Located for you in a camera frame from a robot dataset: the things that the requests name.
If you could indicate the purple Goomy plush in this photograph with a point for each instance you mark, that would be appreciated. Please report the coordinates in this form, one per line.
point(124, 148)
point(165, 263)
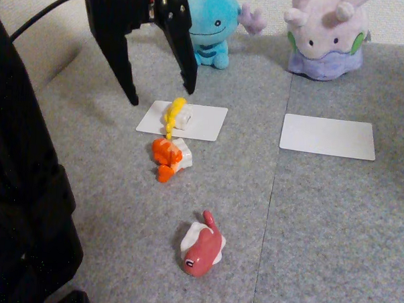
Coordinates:
point(327, 43)

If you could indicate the red tuna sushi toy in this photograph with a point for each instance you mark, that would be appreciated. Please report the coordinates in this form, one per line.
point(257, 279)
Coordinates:
point(204, 252)

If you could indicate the orange shrimp sushi toy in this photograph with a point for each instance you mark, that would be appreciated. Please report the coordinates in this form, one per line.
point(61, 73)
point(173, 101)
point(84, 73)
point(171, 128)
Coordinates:
point(161, 153)

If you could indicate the blue Wooper plush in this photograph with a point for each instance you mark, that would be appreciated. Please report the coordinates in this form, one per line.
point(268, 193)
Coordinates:
point(211, 24)

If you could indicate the yellow egg sushi toy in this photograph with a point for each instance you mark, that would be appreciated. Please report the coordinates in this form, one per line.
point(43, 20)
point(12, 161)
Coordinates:
point(175, 111)

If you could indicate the white rectangular plate card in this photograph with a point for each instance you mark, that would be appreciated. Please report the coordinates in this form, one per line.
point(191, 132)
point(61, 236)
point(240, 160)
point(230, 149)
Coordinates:
point(206, 125)
point(326, 137)

